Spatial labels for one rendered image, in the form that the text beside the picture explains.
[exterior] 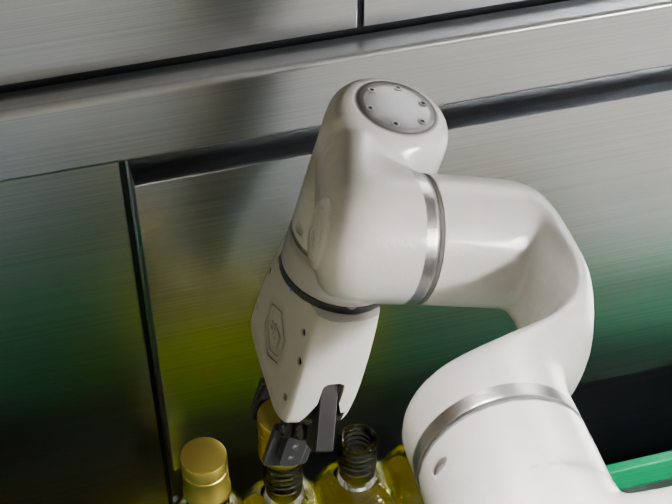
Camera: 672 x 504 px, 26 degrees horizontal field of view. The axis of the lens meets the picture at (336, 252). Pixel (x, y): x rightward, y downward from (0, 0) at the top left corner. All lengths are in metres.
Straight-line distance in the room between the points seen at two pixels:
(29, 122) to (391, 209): 0.30
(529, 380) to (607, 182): 0.49
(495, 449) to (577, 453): 0.04
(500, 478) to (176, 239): 0.48
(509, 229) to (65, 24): 0.33
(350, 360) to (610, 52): 0.31
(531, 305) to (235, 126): 0.29
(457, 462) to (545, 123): 0.47
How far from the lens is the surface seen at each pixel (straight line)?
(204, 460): 1.06
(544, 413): 0.67
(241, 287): 1.11
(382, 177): 0.80
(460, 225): 0.79
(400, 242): 0.78
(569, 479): 0.64
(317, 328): 0.91
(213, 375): 1.18
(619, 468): 1.31
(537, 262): 0.81
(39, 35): 0.97
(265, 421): 1.03
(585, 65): 1.07
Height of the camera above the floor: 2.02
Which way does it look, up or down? 46 degrees down
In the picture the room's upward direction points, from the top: straight up
